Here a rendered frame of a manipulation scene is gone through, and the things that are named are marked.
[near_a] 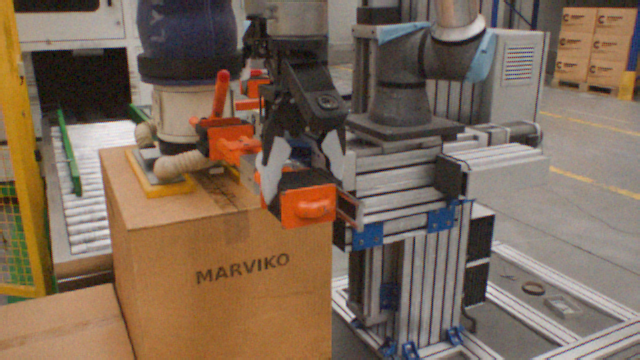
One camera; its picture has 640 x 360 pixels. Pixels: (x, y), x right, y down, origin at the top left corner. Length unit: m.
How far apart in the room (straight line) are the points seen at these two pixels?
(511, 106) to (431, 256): 0.51
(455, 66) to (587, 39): 8.05
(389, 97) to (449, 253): 0.67
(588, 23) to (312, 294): 8.36
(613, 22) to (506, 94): 7.36
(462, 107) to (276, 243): 0.78
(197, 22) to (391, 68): 0.44
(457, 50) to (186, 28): 0.56
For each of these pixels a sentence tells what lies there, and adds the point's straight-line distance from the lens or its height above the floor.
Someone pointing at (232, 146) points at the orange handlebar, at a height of 1.09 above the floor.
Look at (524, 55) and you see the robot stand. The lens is 1.71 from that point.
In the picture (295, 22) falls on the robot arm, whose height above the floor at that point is 1.29.
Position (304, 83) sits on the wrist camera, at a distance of 0.64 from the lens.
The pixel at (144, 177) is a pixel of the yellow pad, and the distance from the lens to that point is 1.20.
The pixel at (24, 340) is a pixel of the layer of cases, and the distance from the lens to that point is 1.52.
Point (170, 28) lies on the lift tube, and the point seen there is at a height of 1.27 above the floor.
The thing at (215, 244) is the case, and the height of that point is 0.88.
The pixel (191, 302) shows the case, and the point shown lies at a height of 0.77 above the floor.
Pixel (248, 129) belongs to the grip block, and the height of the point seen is 1.09.
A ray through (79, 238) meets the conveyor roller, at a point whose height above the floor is 0.54.
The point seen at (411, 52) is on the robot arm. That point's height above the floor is 1.21.
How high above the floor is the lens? 1.32
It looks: 19 degrees down
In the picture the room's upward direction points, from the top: straight up
